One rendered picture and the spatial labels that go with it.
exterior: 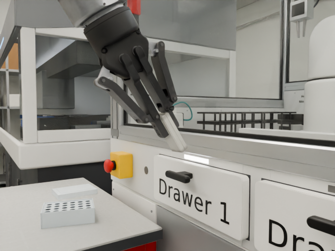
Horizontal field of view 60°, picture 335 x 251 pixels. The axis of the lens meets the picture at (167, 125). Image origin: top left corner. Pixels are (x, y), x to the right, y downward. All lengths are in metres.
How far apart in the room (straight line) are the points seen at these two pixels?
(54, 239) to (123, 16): 0.49
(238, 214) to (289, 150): 0.14
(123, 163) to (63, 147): 0.51
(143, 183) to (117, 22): 0.51
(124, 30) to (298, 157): 0.30
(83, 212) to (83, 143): 0.61
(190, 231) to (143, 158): 0.25
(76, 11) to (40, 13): 0.93
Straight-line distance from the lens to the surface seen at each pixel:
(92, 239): 0.69
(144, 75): 0.45
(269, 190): 0.47
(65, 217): 0.77
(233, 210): 0.53
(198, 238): 0.66
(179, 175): 0.58
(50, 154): 1.31
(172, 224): 0.73
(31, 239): 0.73
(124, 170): 0.86
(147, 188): 0.81
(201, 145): 0.60
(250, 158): 0.51
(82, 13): 0.42
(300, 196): 0.44
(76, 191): 1.01
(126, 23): 0.42
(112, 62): 0.43
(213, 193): 0.56
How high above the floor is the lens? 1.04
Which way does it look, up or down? 3 degrees down
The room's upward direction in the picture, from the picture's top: straight up
